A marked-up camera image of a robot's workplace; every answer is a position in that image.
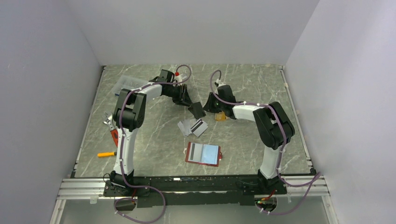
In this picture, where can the single white stripe card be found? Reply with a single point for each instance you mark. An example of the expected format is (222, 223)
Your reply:
(194, 152)

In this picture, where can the clear plastic organizer box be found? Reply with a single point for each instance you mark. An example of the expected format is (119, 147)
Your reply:
(127, 82)

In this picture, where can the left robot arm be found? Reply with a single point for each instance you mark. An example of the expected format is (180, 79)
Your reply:
(129, 115)

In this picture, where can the white magnetic stripe card stack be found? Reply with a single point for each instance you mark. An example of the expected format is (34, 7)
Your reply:
(192, 127)

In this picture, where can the red leather wallet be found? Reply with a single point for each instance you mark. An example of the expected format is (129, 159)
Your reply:
(211, 155)

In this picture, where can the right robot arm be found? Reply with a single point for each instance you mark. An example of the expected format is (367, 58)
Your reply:
(273, 124)

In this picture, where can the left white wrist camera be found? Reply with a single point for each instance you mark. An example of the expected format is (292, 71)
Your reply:
(179, 77)

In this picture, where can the orange card stack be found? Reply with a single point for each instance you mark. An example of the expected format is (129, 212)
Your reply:
(220, 116)

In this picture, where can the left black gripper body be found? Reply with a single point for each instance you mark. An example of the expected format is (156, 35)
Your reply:
(176, 93)

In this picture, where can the black card holder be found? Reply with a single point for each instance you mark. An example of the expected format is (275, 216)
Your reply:
(197, 110)

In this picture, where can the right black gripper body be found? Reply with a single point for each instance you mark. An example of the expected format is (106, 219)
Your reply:
(222, 106)

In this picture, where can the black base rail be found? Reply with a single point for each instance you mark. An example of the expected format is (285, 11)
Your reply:
(195, 190)

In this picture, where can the aluminium frame rail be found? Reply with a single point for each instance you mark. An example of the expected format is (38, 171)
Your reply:
(92, 189)

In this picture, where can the red utility knife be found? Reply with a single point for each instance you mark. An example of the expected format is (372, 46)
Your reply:
(115, 137)

